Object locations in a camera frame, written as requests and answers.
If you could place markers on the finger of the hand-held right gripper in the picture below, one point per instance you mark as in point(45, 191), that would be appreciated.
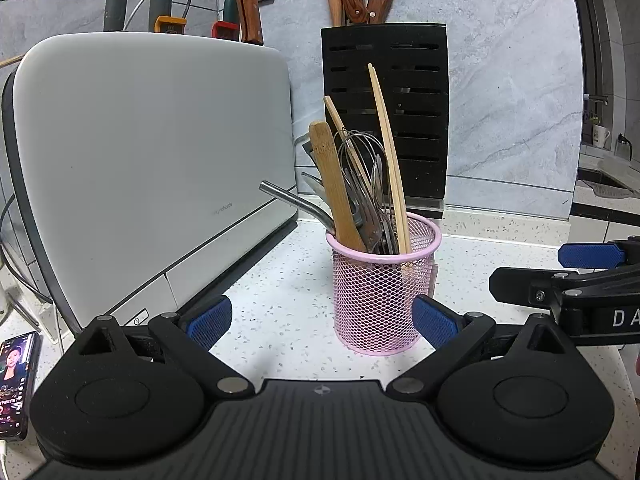
point(590, 255)
point(510, 282)

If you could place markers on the orange board tab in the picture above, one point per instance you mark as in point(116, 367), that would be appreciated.
point(170, 26)

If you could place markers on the bent metal straw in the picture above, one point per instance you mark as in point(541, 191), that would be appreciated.
point(290, 200)

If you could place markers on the white mug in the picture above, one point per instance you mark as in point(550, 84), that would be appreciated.
point(600, 137)

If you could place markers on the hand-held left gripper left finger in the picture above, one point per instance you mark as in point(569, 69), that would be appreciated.
point(210, 322)

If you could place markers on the black slotted knife block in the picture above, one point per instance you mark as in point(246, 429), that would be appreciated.
point(425, 110)

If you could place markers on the smartphone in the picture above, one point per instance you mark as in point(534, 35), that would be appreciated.
point(17, 385)

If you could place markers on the white kitchen appliance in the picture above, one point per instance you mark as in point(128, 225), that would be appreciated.
point(150, 160)

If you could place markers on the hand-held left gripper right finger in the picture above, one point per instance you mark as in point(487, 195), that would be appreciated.
point(435, 322)

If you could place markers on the wooden chopstick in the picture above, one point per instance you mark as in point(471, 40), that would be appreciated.
point(342, 130)
point(402, 210)
point(393, 210)

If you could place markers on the wooden spatula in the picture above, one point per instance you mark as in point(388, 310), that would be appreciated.
point(335, 185)

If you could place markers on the pink mesh utensil holder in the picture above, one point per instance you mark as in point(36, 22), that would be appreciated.
point(380, 305)

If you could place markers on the metal fork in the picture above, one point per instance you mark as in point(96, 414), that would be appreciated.
point(370, 232)

